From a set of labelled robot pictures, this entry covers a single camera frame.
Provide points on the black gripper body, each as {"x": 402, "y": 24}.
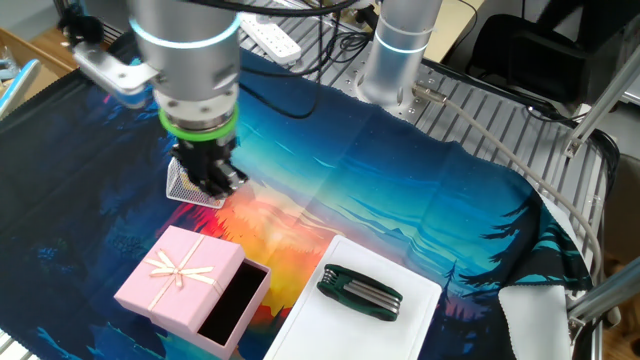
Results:
{"x": 205, "y": 157}

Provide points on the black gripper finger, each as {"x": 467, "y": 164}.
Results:
{"x": 215, "y": 187}
{"x": 232, "y": 175}

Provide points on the pink gift box lid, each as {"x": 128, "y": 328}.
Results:
{"x": 175, "y": 280}

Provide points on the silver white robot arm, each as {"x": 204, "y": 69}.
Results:
{"x": 185, "y": 60}

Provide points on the pink gift box base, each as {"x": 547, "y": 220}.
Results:
{"x": 230, "y": 300}

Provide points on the cardboard box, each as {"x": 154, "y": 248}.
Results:
{"x": 50, "y": 50}

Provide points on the white rubik's cube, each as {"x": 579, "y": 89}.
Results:
{"x": 180, "y": 190}

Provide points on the white power strip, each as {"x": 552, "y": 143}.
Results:
{"x": 272, "y": 37}

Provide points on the colourful landscape tablecloth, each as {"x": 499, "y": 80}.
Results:
{"x": 400, "y": 175}

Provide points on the green folding hex key set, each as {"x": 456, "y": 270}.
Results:
{"x": 360, "y": 292}

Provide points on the white plastic drawer cabinet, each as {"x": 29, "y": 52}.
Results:
{"x": 340, "y": 335}

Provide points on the white underlay cloth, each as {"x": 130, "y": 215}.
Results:
{"x": 535, "y": 320}

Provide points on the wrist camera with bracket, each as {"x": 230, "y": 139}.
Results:
{"x": 110, "y": 75}

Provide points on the aluminium frame profile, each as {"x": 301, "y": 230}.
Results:
{"x": 605, "y": 297}
{"x": 600, "y": 105}

